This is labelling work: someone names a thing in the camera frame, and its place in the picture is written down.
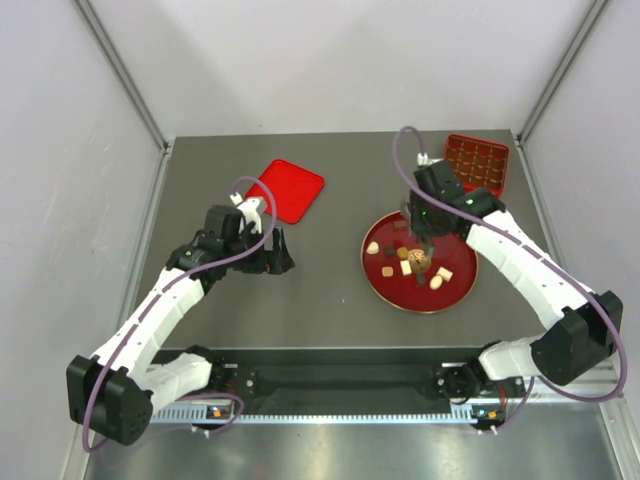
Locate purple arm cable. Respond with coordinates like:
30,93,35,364
392,125,629,435
81,175,278,454

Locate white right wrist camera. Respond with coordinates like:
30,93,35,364
416,152,442,167

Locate white heart chocolate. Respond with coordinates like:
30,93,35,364
366,241,379,254

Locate white oval chocolate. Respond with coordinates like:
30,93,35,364
429,276,444,290

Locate red rectangular lid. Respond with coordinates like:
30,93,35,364
259,159,325,225

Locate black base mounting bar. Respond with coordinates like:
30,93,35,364
216,348,476,415

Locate metal serving tongs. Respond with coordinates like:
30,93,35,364
399,197,435,258

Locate white block chocolate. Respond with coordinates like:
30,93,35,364
437,267,453,281

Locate white rectangular chocolate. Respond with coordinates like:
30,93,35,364
400,260,412,276

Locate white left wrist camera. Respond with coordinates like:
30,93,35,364
229,192,267,234

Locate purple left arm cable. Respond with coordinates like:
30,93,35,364
81,175,278,454

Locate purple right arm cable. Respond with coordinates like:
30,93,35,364
392,125,629,435

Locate red compartment chocolate box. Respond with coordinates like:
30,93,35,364
443,133,510,198

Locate round dark red plate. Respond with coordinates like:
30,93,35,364
361,211,479,314

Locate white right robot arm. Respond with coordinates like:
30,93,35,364
408,155,623,396

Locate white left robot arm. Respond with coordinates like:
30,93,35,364
66,195,295,451

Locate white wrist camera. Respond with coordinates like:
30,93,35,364
229,192,267,234
416,152,442,167

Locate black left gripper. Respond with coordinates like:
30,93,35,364
224,225,294,275

